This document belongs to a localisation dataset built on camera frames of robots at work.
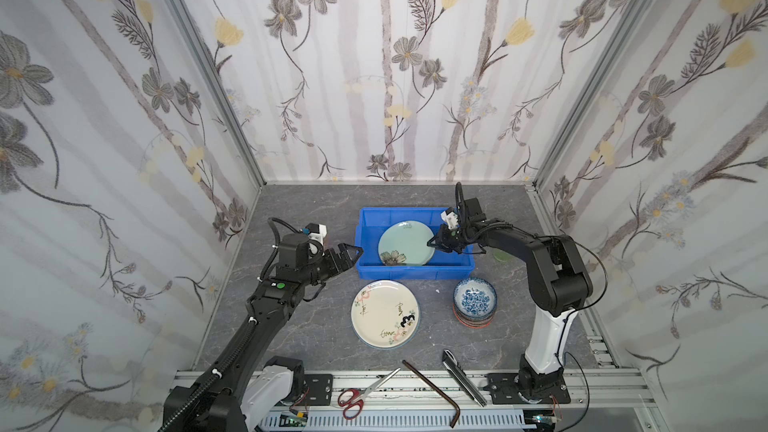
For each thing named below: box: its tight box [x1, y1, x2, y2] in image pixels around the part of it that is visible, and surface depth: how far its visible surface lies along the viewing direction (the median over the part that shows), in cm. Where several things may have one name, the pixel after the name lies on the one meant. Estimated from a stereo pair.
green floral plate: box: [378, 220, 436, 267], surface depth 101 cm
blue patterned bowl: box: [453, 277, 497, 318], surface depth 83 cm
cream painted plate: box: [351, 279, 421, 350], surface depth 87 cm
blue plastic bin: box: [356, 207, 475, 279], surface depth 100 cm
